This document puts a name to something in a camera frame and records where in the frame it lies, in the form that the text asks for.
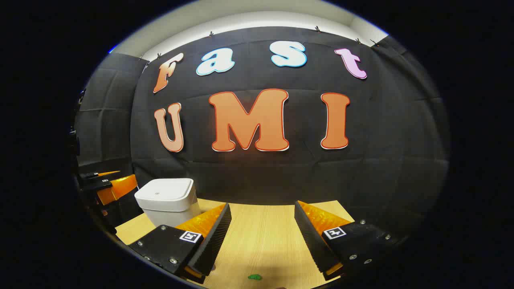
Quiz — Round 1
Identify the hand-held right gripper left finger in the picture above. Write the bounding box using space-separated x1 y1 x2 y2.
128 203 233 285

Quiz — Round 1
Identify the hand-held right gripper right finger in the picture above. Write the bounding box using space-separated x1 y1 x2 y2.
294 200 402 281

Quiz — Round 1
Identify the black backdrop cloth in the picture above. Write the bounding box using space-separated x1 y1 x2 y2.
74 26 450 237

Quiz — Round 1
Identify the white desktop garbage bin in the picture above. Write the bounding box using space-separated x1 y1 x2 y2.
134 178 201 228

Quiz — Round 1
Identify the wooden desktop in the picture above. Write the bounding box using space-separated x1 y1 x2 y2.
116 199 356 289

